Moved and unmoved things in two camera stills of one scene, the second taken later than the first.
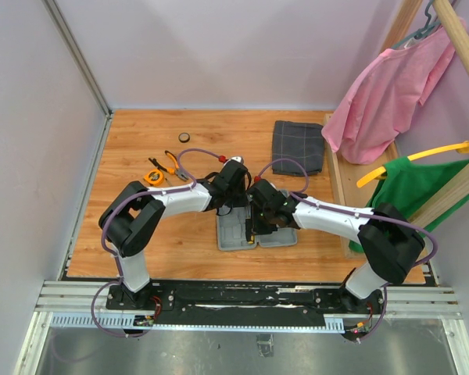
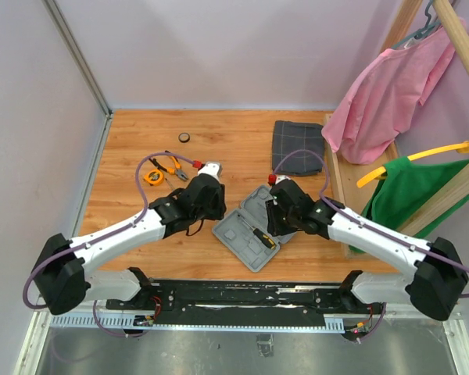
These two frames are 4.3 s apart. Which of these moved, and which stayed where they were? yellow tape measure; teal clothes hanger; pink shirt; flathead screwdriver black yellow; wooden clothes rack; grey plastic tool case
Moved: flathead screwdriver black yellow; grey plastic tool case
Stayed: pink shirt; wooden clothes rack; yellow tape measure; teal clothes hanger
